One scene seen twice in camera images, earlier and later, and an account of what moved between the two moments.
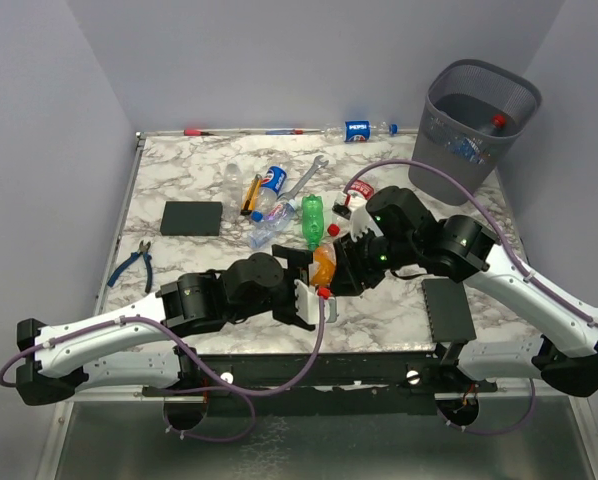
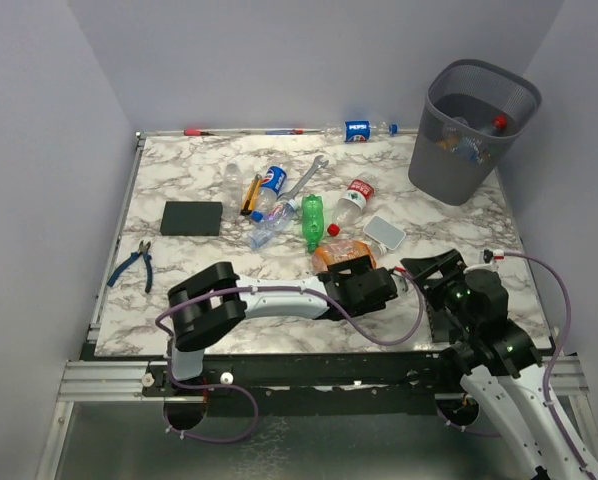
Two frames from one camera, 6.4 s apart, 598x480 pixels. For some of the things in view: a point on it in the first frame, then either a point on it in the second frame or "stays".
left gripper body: (298, 268) -> (357, 269)
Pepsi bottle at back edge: (360, 131) stays
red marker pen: (284, 132) stays
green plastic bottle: (312, 209) stays
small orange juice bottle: (322, 271) -> (448, 143)
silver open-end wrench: (317, 165) stays
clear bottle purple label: (273, 222) stays
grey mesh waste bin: (474, 115) stays
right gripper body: (370, 255) -> (450, 294)
